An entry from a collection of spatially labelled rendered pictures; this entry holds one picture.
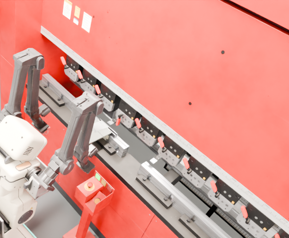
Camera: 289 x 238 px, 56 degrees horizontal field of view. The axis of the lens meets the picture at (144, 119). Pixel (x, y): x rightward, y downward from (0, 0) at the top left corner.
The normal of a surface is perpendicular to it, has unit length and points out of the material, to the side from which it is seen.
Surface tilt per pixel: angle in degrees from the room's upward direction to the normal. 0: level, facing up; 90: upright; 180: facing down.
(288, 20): 90
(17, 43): 90
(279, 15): 90
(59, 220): 0
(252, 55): 90
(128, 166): 0
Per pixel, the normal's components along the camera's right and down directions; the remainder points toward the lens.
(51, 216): 0.29, -0.75
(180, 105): -0.63, 0.32
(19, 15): 0.72, 0.58
